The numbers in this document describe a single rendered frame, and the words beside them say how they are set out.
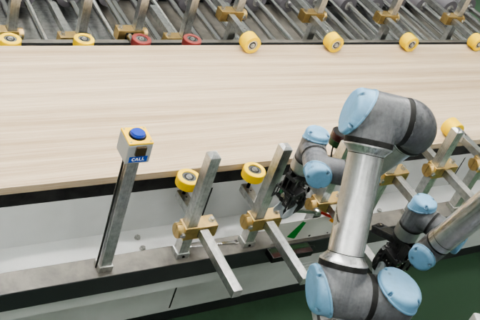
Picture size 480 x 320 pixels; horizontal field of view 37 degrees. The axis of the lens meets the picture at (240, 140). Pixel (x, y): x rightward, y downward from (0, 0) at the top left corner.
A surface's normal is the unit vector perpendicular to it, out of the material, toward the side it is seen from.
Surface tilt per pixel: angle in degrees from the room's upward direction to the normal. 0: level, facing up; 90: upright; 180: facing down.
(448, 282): 0
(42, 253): 0
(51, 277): 0
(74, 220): 90
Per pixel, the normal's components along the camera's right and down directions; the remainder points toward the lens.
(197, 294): 0.43, 0.64
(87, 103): 0.29, -0.77
